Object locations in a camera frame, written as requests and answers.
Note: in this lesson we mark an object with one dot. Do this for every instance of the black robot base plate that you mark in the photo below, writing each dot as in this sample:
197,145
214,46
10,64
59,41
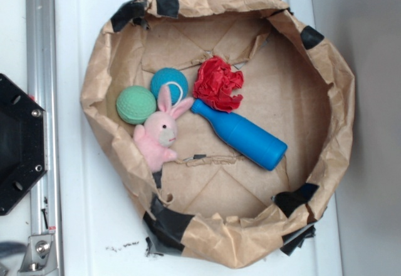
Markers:
22,144

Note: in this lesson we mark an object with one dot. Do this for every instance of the aluminium frame rail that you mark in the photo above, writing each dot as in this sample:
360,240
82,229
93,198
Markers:
41,64

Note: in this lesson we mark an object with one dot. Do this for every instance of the pink plush bunny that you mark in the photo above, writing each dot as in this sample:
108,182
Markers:
155,137

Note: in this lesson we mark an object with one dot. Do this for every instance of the white tray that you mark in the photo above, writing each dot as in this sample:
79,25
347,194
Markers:
102,232

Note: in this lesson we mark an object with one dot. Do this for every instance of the blue foam golf ball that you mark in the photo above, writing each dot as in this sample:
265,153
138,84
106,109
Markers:
174,79

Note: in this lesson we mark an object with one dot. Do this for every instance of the crumpled red paper ball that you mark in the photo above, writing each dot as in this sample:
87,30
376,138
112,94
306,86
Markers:
215,83

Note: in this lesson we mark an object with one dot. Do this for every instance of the blue plastic bottle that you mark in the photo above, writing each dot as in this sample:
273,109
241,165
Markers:
244,136

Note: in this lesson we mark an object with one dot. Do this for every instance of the metal corner bracket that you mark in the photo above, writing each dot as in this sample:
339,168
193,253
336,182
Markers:
40,256

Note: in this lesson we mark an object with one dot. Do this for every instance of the green foam golf ball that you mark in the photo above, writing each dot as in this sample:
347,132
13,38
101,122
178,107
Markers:
135,104

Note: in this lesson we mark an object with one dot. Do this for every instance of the brown paper bin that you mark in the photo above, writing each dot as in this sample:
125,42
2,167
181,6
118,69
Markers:
212,202

